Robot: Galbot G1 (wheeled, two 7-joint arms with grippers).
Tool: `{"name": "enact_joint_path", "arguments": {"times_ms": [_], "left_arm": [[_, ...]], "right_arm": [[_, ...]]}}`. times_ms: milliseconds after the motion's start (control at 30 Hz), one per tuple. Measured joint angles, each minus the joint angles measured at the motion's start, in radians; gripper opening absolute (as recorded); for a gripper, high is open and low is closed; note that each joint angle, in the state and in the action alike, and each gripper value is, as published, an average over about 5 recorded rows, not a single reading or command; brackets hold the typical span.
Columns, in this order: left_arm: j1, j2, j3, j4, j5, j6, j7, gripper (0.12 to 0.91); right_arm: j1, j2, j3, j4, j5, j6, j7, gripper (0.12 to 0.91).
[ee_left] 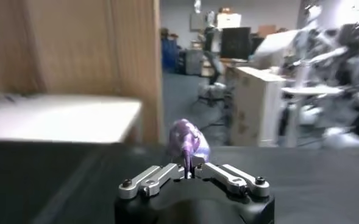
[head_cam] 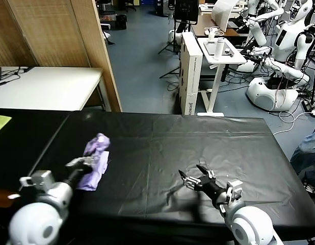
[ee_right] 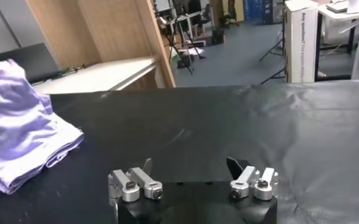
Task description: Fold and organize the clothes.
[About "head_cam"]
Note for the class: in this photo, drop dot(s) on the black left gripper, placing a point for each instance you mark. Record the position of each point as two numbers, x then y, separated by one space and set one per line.
77 171

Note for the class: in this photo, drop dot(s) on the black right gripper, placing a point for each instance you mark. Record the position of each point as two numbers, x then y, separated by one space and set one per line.
213 190

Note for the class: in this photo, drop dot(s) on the lavender T-shirt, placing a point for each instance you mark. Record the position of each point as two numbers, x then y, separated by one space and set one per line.
97 145

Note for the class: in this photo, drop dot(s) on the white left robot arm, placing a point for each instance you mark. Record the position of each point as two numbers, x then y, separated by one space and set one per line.
37 217

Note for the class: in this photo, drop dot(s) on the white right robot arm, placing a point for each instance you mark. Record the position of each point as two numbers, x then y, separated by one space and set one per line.
251 224

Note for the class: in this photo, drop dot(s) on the black plastic table cover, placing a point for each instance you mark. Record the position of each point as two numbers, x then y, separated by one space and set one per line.
172 132

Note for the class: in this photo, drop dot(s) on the white rectangular table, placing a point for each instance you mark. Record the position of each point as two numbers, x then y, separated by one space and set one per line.
50 86

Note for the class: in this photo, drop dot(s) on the yellow-green cloth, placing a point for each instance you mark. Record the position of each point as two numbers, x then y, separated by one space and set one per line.
0 123

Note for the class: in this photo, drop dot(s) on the tall white cardboard box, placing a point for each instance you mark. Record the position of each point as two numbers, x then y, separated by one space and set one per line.
190 76

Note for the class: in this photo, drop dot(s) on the white mobile stand desk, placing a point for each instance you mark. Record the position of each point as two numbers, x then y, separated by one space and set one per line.
216 76

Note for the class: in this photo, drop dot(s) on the person's leg in blue jeans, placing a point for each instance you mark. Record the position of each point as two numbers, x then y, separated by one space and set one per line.
308 153

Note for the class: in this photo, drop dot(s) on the small black gadget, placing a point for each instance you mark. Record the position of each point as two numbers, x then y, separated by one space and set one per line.
229 51

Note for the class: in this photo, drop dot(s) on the grey tablet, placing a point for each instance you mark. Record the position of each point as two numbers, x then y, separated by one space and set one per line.
209 48

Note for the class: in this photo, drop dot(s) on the white bottle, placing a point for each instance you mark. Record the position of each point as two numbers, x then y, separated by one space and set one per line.
219 48

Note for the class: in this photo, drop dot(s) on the bamboo folding screen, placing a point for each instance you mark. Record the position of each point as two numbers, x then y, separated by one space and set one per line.
53 30

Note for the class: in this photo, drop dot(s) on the black tripod stand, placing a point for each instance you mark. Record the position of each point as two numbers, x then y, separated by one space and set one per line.
173 43

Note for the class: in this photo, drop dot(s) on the black trash bin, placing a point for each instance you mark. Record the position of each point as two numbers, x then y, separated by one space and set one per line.
120 21

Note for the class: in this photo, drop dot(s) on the small white desk gadget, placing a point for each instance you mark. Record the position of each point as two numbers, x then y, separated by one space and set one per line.
211 34

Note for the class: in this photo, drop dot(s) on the brown wooden desk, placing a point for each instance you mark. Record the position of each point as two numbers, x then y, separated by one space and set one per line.
201 29

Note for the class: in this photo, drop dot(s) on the white humanoid robot with base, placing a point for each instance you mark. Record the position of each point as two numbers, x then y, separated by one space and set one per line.
286 38

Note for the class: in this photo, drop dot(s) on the white curved panel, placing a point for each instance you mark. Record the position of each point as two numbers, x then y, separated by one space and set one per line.
221 12

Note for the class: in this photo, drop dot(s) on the black monitor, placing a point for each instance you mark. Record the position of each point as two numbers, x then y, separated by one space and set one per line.
186 10

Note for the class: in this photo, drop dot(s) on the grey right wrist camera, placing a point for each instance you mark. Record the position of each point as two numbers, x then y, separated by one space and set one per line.
235 191

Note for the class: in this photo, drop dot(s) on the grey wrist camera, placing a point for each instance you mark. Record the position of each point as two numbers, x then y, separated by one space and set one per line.
235 191
41 180

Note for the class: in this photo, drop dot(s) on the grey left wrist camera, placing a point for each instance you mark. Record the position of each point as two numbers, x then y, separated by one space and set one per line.
41 180

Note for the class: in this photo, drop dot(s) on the black camera tripod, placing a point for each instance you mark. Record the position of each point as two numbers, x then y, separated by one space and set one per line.
314 71

